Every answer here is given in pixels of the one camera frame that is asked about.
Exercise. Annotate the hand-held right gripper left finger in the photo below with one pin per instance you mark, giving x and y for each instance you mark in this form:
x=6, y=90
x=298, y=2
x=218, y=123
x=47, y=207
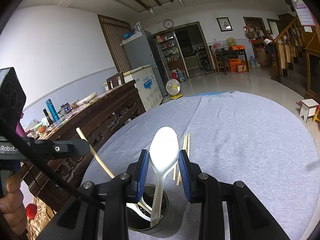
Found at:
x=141, y=175

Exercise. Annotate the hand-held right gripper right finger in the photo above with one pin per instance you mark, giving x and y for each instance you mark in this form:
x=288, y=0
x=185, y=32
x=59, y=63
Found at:
x=185, y=177

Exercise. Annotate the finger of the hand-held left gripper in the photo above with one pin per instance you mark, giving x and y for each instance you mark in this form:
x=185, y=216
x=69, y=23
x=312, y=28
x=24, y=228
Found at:
x=62, y=149

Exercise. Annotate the white plastic spoon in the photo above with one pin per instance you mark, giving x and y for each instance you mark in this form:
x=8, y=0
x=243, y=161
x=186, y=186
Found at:
x=163, y=150
x=136, y=208

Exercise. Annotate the bundle of wooden chopsticks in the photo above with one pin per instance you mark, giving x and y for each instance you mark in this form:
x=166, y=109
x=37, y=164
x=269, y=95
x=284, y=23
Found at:
x=187, y=142

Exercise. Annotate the long wooden chopstick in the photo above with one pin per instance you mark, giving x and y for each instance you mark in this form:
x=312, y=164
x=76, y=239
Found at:
x=100, y=157

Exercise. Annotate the grey metal utensil holder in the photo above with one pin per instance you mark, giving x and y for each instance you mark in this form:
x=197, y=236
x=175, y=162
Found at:
x=172, y=215

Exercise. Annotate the person's left hand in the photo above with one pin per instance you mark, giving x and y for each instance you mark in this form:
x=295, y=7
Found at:
x=12, y=202

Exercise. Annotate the orange bowl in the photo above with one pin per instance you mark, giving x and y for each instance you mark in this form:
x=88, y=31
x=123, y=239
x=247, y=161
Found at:
x=41, y=129

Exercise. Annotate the black bottle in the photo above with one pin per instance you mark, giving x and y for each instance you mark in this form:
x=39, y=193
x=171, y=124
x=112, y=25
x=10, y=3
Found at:
x=47, y=117

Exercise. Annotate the blue thermos bottle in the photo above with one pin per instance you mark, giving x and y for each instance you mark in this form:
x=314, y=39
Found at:
x=53, y=110

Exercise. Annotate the white plate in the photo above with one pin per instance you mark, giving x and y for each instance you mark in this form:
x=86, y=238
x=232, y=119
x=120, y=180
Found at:
x=87, y=98

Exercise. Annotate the carved dark wooden sideboard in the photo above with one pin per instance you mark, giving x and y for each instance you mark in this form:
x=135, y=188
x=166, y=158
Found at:
x=112, y=115

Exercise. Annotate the grey tablecloth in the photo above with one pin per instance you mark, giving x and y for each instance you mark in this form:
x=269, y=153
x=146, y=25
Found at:
x=237, y=142

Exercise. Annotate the red object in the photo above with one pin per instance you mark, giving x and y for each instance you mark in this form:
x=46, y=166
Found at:
x=31, y=210

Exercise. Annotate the gold patterned cloth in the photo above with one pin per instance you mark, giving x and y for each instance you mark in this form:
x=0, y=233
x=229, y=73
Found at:
x=40, y=220

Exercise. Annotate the dark wooden chair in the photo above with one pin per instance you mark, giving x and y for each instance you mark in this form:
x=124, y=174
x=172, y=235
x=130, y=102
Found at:
x=109, y=81

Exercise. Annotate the white chest freezer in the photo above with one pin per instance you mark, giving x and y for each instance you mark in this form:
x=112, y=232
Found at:
x=147, y=87

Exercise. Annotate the round electric fan heater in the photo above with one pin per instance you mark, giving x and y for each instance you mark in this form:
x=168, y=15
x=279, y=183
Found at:
x=173, y=87

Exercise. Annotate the blue water jug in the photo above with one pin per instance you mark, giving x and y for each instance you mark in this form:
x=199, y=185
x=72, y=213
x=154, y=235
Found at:
x=182, y=76

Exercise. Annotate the metal kitchen rack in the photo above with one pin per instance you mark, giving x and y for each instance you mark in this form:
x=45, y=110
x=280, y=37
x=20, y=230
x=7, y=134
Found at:
x=203, y=60

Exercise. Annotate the grey refrigerator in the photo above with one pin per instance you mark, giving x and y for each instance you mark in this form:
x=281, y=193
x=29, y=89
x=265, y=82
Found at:
x=140, y=52

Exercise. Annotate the orange carton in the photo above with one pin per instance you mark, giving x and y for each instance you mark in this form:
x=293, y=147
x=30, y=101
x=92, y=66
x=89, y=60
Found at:
x=234, y=63
x=242, y=68

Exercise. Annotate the light wooden chair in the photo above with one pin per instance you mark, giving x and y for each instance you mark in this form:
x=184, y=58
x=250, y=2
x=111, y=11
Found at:
x=212, y=55

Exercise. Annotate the wooden shelf cabinet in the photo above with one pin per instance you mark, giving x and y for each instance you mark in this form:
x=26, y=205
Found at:
x=170, y=47

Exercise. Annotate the dark wooden side table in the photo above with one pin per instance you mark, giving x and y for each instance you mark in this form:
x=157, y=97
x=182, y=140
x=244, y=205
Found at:
x=230, y=53

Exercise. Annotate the blue bag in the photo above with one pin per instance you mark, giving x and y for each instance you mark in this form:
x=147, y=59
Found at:
x=128, y=34

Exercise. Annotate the clear water jug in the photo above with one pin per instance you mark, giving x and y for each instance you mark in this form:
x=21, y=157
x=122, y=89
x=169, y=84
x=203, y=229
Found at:
x=252, y=62

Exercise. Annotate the flat orange box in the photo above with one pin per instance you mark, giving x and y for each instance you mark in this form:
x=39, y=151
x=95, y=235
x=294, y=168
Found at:
x=237, y=47

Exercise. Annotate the brown cardboard box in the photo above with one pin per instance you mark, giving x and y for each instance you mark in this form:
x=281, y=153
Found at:
x=262, y=57

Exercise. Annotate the small white stool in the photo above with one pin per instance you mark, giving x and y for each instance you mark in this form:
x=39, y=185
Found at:
x=308, y=105

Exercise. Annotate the yellow woven basket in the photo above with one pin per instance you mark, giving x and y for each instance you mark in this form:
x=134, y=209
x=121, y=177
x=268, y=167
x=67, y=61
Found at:
x=231, y=41

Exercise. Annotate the wooden stair railing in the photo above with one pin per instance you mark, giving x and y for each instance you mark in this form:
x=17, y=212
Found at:
x=274, y=62

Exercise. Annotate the round wall clock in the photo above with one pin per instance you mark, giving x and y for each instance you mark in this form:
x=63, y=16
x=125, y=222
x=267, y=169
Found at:
x=168, y=23

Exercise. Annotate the framed wall picture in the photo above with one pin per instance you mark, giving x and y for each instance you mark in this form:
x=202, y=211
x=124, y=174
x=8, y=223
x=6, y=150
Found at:
x=224, y=24

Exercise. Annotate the wall calendar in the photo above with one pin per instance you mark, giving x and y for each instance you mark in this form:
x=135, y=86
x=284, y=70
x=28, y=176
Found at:
x=305, y=15

